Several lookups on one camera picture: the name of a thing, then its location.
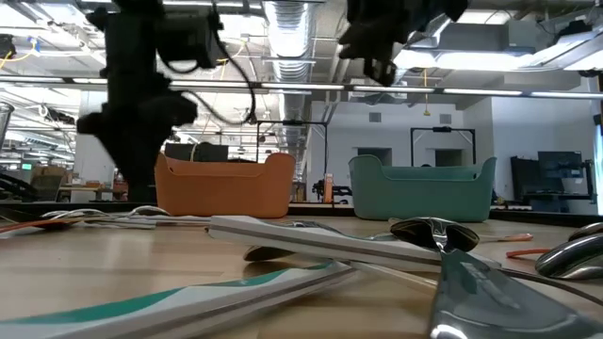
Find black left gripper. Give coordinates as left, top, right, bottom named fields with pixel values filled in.
left=77, top=0, right=213, bottom=203

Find black aluminium table frame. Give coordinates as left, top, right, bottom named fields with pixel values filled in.
left=0, top=201, right=603, bottom=228

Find black gantry frame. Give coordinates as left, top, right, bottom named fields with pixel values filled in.
left=410, top=125, right=477, bottom=169

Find yellow hanging cable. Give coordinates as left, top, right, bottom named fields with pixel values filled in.
left=422, top=68, right=432, bottom=118

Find silver ventilation duct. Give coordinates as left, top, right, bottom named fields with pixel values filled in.
left=263, top=0, right=317, bottom=156

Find white column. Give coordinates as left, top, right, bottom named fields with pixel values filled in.
left=73, top=91, right=117, bottom=189

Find long ceiling light bar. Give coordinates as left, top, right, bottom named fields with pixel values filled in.
left=0, top=74, right=603, bottom=100

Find black background machine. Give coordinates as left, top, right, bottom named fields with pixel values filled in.
left=311, top=178, right=353, bottom=204

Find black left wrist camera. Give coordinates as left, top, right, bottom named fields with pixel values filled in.
left=155, top=8, right=223, bottom=71

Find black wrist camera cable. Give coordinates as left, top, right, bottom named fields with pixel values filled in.
left=167, top=8, right=259, bottom=127

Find white ceiling light panel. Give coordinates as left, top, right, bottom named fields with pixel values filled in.
left=393, top=18, right=603, bottom=73

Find cardboard box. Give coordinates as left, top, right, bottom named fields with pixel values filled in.
left=30, top=164, right=70, bottom=202

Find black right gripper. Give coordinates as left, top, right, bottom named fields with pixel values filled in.
left=337, top=0, right=470, bottom=89

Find orange plastic bin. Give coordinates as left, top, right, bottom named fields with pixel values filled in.
left=154, top=151, right=297, bottom=219

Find black monitors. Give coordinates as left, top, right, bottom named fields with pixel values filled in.
left=163, top=141, right=231, bottom=164

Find teal plastic bin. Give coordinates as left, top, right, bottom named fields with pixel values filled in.
left=348, top=153, right=498, bottom=223

